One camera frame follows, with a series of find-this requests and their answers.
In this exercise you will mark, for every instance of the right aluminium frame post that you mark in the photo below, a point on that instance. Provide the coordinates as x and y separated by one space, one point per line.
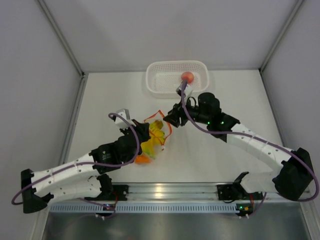
298 5

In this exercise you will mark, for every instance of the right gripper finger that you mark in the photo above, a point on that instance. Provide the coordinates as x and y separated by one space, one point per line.
175 121
171 116

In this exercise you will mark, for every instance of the left aluminium frame post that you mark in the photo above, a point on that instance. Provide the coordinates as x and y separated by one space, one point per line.
59 34

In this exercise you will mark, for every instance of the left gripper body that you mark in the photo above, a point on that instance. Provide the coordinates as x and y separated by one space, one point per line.
124 130

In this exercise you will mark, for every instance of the yellow fake bananas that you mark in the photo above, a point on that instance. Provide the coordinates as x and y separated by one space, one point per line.
156 143

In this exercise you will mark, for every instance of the aluminium frame post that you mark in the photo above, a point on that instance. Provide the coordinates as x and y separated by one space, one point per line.
298 5
59 34

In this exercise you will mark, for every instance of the white perforated plastic basket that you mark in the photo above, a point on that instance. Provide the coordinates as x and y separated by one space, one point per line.
162 78

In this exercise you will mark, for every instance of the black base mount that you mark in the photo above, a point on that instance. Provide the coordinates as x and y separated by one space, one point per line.
115 192
229 192

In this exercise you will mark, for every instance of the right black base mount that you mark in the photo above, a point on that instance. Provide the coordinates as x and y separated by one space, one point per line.
229 192

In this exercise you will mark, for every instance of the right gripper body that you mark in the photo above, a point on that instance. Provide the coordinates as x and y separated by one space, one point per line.
193 112

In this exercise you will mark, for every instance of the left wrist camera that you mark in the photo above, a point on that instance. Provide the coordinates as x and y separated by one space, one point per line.
122 118

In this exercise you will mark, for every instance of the pink fake peach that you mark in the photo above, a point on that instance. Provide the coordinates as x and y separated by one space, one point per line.
188 77

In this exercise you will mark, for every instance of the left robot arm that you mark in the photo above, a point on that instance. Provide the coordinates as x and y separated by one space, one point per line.
86 177

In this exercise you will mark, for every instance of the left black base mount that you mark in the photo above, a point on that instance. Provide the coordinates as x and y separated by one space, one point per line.
115 192

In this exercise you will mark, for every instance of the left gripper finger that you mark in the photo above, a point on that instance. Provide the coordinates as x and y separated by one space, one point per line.
141 125
143 136

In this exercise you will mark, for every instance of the clear zip top bag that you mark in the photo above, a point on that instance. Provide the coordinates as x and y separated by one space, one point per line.
167 127

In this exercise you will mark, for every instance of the orange fake fruit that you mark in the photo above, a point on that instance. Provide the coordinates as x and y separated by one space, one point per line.
142 159

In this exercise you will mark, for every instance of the white slotted cable duct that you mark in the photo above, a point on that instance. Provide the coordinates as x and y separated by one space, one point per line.
221 208

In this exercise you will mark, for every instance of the aluminium mounting rail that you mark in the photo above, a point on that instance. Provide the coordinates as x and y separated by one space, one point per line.
187 191

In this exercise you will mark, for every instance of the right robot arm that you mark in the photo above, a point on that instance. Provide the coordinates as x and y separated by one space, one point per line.
291 170

